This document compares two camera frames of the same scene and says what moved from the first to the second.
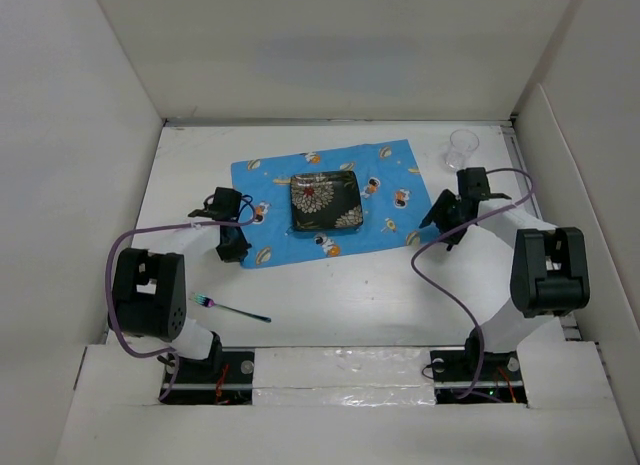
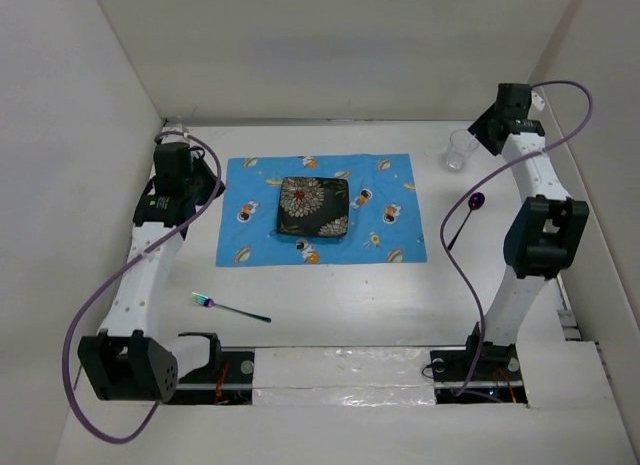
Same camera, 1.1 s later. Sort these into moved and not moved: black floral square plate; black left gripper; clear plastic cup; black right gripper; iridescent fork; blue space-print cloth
Moved: black floral square plate; black left gripper; blue space-print cloth; black right gripper
Not moved: clear plastic cup; iridescent fork
